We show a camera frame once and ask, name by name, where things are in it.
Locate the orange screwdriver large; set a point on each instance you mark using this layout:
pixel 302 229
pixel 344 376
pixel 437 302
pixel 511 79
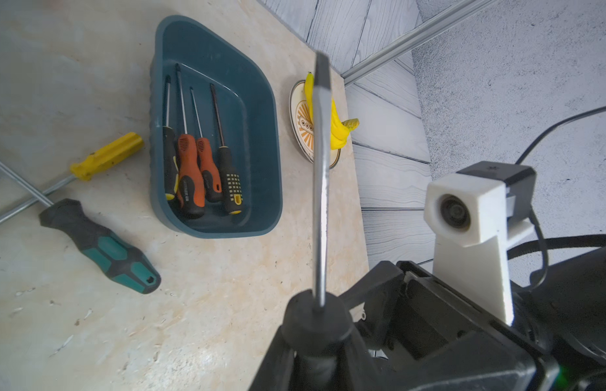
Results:
pixel 191 194

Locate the right aluminium frame post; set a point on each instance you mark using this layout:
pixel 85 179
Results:
pixel 430 29

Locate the black yellow-tip screwdriver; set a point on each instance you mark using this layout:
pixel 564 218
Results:
pixel 171 170

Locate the patterned round plate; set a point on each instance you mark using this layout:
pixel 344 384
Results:
pixel 300 119

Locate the orange screwdriver small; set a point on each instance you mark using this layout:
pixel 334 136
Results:
pixel 208 168

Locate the black yellow copper-shaft screwdriver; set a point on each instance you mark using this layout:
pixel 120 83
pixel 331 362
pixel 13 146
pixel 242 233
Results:
pixel 230 179

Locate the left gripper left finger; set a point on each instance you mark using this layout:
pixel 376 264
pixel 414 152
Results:
pixel 276 369

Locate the teal storage box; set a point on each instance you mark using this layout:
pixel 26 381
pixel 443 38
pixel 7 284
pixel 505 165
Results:
pixel 201 84

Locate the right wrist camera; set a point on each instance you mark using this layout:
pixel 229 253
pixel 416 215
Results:
pixel 477 214

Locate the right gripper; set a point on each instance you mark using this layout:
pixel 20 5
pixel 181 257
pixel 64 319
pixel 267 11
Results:
pixel 434 338

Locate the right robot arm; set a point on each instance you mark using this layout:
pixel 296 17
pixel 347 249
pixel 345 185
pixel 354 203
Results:
pixel 566 314

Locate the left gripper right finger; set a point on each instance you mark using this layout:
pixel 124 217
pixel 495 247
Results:
pixel 357 370

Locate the yellow banana bunch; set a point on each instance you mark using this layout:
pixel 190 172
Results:
pixel 339 130

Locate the yellow handle screwdriver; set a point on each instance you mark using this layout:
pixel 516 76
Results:
pixel 102 157

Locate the green handle screwdriver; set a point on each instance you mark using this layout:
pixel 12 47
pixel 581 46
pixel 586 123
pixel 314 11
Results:
pixel 316 323
pixel 121 262

